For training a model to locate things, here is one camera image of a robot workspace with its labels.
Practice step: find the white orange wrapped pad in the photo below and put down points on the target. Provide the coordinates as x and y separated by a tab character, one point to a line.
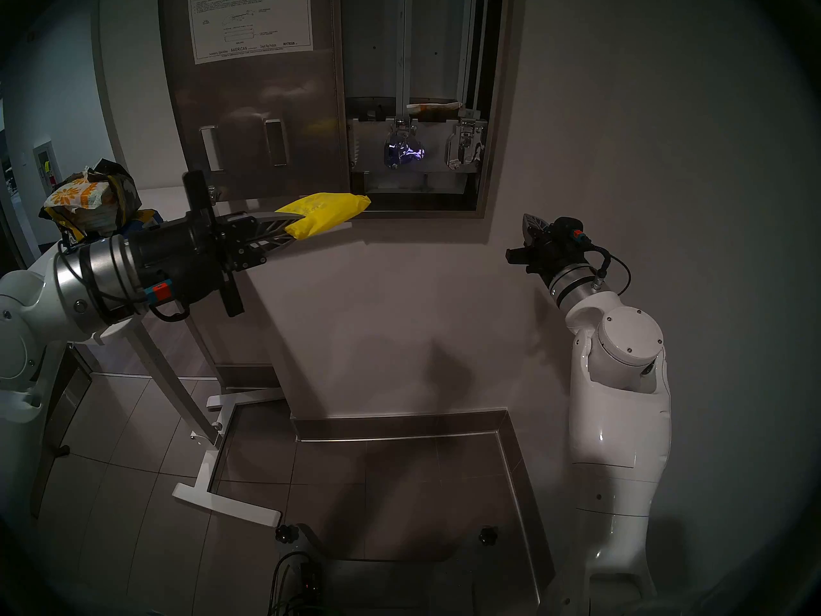
435	106

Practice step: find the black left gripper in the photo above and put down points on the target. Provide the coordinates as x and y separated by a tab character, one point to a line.
179	262

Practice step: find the white instruction sheet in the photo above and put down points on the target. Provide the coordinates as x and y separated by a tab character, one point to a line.
250	21

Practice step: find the yellow plastic pad pack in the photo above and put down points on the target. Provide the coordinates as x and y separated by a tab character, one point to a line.
324	212

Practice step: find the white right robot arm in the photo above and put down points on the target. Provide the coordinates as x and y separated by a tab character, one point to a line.
616	428

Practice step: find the dark robot base platform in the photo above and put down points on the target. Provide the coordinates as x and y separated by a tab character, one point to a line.
397	582

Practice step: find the white table base frame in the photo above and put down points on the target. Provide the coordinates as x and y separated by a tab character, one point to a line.
167	390

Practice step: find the steel wall dispenser cabinet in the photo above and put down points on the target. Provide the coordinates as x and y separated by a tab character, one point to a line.
372	43

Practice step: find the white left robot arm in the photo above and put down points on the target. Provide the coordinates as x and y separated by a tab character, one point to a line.
38	313

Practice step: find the black base knob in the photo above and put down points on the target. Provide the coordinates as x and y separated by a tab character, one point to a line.
488	536
287	534

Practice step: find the black power box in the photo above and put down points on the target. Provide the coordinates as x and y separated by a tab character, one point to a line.
312	579

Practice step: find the chrome dispensing lever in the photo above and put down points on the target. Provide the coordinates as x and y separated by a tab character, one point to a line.
403	147
465	146

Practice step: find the orange flower pad package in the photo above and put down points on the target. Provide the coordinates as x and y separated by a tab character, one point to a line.
90	197

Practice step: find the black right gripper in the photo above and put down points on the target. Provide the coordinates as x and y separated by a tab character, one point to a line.
561	249

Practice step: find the wall fire extinguisher cabinet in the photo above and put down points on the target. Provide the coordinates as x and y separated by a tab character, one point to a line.
47	165

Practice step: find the blue pad package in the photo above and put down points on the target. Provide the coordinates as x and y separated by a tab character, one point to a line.
146	218

